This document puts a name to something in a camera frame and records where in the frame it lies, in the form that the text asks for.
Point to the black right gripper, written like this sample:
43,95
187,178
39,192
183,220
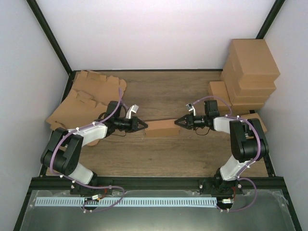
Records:
190,122

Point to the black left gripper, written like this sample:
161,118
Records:
134,124

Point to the cardboard box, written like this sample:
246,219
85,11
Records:
161,128

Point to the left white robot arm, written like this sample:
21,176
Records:
63,150

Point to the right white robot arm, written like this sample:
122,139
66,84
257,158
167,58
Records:
248,140

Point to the small folded box left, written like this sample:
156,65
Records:
219,90

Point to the small folded box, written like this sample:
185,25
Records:
219,90
255,115

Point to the small folded box front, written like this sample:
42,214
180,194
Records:
255,115

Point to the top large folded box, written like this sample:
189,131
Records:
252,61

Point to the flat cardboard blank stack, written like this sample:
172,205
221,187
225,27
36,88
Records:
102,88

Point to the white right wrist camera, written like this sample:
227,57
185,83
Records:
191,109

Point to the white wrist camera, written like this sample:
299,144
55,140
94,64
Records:
191,109
131,111

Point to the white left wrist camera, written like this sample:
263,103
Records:
131,111

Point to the light blue slotted cable duct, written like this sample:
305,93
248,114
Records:
129,202

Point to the black aluminium frame rail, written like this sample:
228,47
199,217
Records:
207,185

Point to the right black frame post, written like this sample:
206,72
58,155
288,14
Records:
270,18

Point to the black frame post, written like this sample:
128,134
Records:
270,18
34,6

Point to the left black frame post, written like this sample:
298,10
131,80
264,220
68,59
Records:
34,6

